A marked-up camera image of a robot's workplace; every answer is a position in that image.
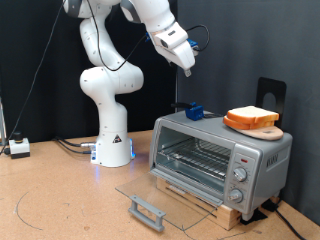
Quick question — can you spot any black metal bracket with hole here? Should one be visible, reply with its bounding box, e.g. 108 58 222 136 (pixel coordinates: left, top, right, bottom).
255 76 288 129

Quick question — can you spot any white emergency stop box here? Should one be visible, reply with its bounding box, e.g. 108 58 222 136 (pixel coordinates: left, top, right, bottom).
8 131 31 160

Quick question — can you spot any slotted wooden block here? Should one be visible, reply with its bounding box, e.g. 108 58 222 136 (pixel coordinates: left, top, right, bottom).
155 176 243 232

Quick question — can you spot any grey metal post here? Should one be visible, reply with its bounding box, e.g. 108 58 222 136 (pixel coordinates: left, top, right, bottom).
0 98 7 147

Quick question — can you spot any black oven power cord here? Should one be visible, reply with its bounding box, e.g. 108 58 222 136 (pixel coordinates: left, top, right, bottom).
262 199 307 240

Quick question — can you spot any white bread slice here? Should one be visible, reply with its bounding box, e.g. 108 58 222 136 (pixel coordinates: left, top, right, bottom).
227 105 281 126
223 115 277 131

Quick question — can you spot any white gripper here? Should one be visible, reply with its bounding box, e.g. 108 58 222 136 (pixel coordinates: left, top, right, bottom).
148 21 197 78

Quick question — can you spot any silver oven knob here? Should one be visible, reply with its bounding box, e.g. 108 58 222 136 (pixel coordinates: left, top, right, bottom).
232 166 249 183
227 188 244 204

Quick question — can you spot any silver toaster oven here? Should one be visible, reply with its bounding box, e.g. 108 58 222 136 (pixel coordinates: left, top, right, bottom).
148 107 294 222

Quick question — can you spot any wire oven rack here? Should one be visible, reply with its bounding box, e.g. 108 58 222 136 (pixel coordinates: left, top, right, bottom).
156 137 233 181

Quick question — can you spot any black spatula blue grip block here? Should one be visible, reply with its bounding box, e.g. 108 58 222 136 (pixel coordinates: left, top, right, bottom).
170 101 225 121

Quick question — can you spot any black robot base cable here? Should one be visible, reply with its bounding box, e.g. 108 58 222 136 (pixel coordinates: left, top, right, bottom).
57 139 94 155

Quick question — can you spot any long thin black cable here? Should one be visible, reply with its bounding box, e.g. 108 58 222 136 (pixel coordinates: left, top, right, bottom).
0 0 66 162

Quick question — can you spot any black cable silver connector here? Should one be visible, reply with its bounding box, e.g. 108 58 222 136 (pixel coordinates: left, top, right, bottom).
53 135 98 149

